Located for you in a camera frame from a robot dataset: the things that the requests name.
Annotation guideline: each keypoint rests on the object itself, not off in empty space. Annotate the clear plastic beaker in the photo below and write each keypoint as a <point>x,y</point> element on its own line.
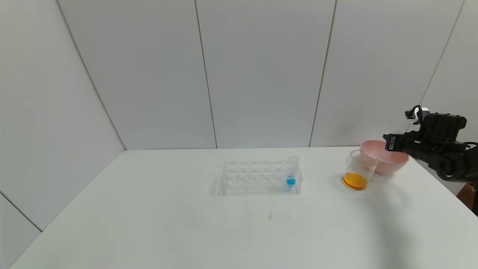
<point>356,179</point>

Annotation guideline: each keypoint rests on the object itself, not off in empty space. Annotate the test tube with blue pigment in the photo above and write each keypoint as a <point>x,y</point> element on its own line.
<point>291,182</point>

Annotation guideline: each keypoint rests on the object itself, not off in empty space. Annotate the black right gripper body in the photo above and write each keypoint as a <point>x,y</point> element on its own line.
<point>392,142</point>

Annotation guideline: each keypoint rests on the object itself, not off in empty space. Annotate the clear acrylic test tube rack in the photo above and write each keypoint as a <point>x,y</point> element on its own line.
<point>254,179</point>

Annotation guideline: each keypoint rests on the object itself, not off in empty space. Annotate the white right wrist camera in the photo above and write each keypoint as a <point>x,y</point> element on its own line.
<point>420,112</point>

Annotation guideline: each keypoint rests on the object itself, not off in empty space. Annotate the pink bowl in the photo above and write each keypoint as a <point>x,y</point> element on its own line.
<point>377,151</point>

